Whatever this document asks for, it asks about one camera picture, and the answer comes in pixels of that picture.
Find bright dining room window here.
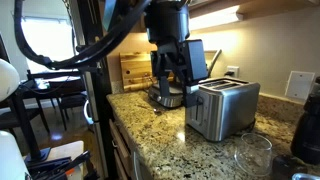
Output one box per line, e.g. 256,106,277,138
20,15,77,74

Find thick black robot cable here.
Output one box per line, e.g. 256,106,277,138
13,0,152,72

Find stainless steel two-slot toaster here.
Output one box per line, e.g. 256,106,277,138
184,77,261,143

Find wooden upper cabinet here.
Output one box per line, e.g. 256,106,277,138
187,0,320,22

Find black canister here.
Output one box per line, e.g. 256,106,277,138
290,76,320,165

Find dark dining table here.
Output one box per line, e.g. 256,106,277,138
25,69,87,101

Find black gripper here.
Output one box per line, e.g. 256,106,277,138
150,39,203,109

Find white blank wall plate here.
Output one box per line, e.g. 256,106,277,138
284,70,316,101

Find metal spoon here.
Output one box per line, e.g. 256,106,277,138
135,103,165,117

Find clear glass container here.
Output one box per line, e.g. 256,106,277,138
233,132,274,178

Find wooden cutting board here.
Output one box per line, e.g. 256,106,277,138
119,51,158,93

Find wooden counter drawers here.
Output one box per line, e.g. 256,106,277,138
107,118,136,180

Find black and silver panini grill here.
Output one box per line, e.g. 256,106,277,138
147,48,223,109

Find under-cabinet light strip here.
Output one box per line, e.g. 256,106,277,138
189,5,242,32

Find white wall outlet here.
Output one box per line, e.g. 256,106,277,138
226,65,241,80

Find silver metal rim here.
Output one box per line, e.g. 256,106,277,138
291,172,320,180

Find white platform board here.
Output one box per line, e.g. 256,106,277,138
42,140,86,180

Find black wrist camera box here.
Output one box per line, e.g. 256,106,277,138
181,38,210,85

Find dark dining chair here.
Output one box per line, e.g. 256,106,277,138
54,92,89,132

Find black tool clutter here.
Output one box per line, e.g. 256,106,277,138
25,149,99,180

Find black robot stand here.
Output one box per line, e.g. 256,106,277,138
0,87,53,165

